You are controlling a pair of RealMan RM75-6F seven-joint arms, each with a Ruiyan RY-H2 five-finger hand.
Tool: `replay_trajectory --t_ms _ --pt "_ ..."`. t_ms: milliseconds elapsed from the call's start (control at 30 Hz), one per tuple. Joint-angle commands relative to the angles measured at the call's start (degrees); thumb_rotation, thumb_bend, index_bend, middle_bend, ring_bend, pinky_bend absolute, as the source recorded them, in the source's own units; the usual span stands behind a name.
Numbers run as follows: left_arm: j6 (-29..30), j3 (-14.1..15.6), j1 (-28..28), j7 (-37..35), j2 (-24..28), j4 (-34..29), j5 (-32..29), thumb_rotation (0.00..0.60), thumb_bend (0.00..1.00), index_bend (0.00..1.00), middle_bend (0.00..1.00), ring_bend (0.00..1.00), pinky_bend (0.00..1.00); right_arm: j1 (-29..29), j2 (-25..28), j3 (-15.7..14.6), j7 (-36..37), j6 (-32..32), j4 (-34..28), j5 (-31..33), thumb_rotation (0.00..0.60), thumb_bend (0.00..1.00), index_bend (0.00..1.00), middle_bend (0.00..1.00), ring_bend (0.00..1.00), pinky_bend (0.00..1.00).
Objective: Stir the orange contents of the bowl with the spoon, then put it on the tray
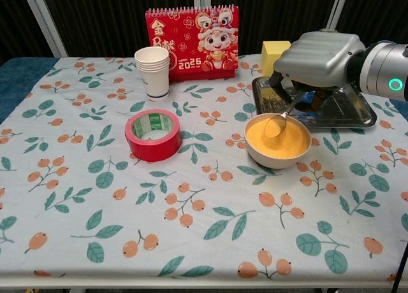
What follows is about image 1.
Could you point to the stainless steel tray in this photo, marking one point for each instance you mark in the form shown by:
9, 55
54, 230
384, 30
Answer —
350, 112

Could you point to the orange powder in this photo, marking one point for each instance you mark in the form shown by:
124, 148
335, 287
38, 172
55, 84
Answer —
290, 146

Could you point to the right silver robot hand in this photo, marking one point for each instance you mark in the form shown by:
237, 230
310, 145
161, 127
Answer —
318, 60

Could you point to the metal spoon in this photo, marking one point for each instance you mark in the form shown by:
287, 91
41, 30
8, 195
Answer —
275, 127

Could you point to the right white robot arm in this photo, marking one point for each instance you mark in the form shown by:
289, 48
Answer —
382, 63

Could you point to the floral fruit print tablecloth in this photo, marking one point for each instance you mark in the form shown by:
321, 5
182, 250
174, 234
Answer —
204, 210

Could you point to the red tape roll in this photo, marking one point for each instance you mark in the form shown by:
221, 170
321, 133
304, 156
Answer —
153, 152

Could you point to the yellow cube block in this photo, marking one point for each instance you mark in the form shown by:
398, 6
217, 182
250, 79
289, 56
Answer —
270, 59

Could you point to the dark ribbed partition panel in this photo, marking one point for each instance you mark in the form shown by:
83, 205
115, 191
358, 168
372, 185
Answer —
271, 12
111, 19
16, 19
376, 12

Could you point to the white paper cup stack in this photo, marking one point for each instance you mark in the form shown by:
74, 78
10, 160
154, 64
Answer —
156, 79

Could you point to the red 2026 desk calendar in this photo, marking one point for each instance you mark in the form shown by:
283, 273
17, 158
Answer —
191, 51

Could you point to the bowl of orange powder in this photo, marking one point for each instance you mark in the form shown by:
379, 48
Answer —
277, 163

